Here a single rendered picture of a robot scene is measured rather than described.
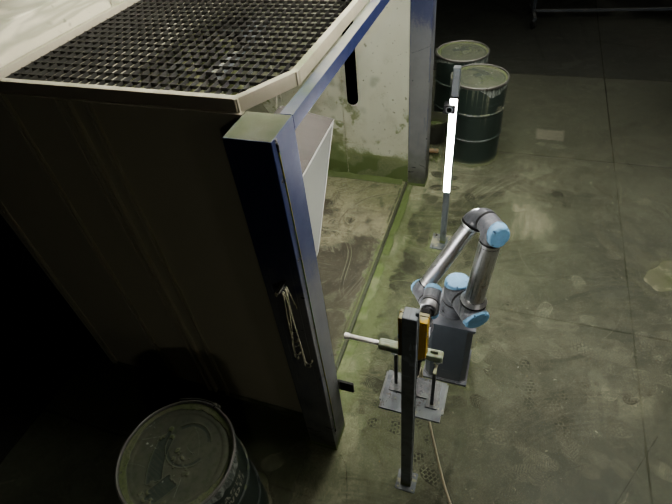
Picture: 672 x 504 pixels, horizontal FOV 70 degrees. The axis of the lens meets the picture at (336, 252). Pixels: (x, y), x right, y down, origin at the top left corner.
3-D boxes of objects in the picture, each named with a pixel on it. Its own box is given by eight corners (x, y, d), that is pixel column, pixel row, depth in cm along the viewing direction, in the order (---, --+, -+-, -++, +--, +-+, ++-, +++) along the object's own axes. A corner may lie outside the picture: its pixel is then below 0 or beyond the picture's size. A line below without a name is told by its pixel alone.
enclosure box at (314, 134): (246, 296, 342) (239, 159, 254) (276, 239, 383) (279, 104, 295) (292, 310, 338) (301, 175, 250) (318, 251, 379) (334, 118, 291)
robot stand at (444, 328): (471, 351, 354) (481, 294, 309) (465, 387, 334) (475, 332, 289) (430, 342, 363) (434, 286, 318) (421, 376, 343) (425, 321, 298)
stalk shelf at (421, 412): (378, 408, 246) (378, 406, 245) (389, 371, 260) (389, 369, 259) (439, 424, 237) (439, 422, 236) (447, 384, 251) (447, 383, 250)
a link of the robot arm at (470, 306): (473, 306, 291) (501, 207, 241) (487, 327, 279) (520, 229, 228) (450, 311, 288) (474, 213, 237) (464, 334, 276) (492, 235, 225)
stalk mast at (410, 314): (400, 484, 292) (401, 317, 178) (402, 474, 296) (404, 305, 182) (410, 487, 290) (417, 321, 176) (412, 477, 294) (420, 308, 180)
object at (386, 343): (441, 374, 238) (444, 348, 222) (440, 383, 235) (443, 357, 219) (348, 353, 252) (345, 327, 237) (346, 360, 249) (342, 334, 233)
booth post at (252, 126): (336, 450, 310) (271, 142, 151) (311, 442, 315) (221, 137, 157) (345, 425, 322) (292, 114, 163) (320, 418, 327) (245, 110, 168)
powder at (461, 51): (493, 45, 532) (494, 44, 531) (480, 65, 499) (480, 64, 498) (446, 40, 552) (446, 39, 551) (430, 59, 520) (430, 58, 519)
